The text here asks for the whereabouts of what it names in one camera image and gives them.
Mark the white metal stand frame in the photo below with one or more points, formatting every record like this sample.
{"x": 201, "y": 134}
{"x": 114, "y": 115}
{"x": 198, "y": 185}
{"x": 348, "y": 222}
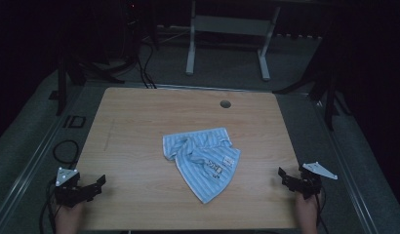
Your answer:
{"x": 232, "y": 25}

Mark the black floor stand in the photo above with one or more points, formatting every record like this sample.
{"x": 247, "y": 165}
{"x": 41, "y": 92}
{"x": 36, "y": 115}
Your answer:
{"x": 329, "y": 107}
{"x": 62, "y": 91}

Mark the person's right hand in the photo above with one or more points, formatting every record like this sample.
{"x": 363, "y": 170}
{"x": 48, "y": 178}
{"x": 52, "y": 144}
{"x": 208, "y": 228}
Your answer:
{"x": 308, "y": 211}

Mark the grey metal floor rail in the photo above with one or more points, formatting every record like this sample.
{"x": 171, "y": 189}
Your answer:
{"x": 344, "y": 169}
{"x": 32, "y": 165}

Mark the dark equipment rack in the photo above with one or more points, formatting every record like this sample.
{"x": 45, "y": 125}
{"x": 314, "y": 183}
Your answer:
{"x": 131, "y": 26}

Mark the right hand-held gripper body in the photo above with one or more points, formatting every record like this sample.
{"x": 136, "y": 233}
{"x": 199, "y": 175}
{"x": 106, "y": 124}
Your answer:
{"x": 310, "y": 183}

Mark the blue striped towel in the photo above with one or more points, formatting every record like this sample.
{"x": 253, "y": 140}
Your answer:
{"x": 201, "y": 162}

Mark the person's left hand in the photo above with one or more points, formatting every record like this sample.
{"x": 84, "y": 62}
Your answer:
{"x": 68, "y": 216}

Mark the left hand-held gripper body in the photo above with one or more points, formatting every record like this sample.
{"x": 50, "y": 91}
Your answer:
{"x": 69, "y": 191}

